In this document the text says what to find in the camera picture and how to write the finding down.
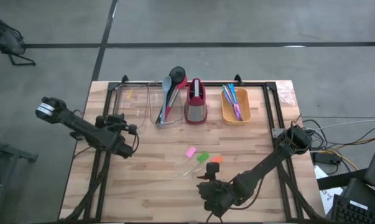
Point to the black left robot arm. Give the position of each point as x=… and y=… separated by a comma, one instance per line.
x=81, y=129

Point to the crumpled clear plastic wrap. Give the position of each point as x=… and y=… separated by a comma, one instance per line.
x=286, y=93

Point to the iridescent blue-purple cutlery piece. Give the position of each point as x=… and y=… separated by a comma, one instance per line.
x=237, y=112
x=234, y=93

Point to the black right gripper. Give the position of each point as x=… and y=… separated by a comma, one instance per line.
x=216, y=196

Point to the pink mini silicone spatula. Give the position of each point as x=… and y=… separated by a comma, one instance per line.
x=191, y=152

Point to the black nylon spoon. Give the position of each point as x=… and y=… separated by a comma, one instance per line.
x=177, y=74

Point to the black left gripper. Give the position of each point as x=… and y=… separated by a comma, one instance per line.
x=120, y=138

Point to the yellow plastic bin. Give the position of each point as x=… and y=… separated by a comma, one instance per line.
x=244, y=115

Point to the white paper sheet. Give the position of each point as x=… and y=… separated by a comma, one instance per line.
x=327, y=196

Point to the black mesh chair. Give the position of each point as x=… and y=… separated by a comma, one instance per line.
x=3, y=37

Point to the black power brick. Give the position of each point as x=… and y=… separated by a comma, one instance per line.
x=327, y=158

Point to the clear plastic storage bin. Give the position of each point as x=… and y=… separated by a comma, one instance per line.
x=140, y=96
x=155, y=102

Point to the black computer desk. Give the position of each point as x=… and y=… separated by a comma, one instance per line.
x=339, y=180

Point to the green mini silicone spatula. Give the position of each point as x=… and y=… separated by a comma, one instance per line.
x=203, y=157

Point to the grey metal table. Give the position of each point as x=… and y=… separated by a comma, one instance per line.
x=0, y=174

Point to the blue-grey silicone spoon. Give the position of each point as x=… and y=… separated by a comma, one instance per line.
x=167, y=83

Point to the iridescent metal table knife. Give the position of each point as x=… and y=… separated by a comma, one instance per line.
x=225, y=92

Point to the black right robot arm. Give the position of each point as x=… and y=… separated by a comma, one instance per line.
x=268, y=168

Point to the red-trimmed steel box grater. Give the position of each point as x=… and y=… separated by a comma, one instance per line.
x=196, y=105

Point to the black keyboard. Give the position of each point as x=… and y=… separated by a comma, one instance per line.
x=355, y=213

